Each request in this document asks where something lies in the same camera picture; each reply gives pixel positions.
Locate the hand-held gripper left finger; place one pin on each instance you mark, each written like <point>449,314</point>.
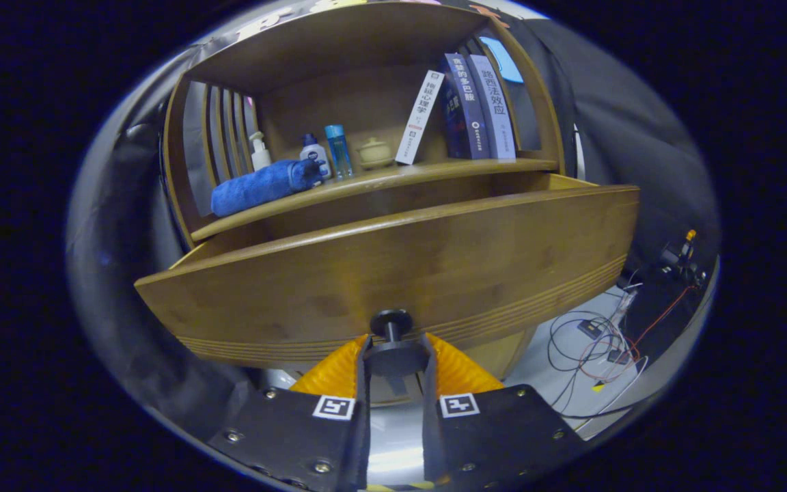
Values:
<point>298,437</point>

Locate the clear blue bottle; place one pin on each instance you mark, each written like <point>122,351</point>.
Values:
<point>339,150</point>

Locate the small black adapter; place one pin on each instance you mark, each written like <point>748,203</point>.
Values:
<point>590,329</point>

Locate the beige lidded tea cup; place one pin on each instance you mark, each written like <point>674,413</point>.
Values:
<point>374,154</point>

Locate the white lotion bottle blue cap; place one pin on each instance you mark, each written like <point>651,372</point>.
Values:
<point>313,152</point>

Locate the wooden cabinet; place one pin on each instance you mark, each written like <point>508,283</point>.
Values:
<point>339,96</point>

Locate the wooden countertop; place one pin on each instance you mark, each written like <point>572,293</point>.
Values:
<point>421,174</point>

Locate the white pump bottle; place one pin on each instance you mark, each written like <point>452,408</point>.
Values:
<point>261,157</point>

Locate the blue folded towel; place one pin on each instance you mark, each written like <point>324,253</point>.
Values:
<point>257,188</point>

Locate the black round drawer knob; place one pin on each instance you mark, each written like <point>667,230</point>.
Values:
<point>391,321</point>

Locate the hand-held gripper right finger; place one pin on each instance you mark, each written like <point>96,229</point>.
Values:
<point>496,437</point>

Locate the white book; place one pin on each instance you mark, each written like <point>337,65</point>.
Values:
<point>421,116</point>

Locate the wooden drawer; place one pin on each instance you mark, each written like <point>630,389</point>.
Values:
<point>400,273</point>

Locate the lavender book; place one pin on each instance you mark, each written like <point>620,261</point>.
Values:
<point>496,109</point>

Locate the dark blue book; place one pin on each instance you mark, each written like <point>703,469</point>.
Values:
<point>465,102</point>

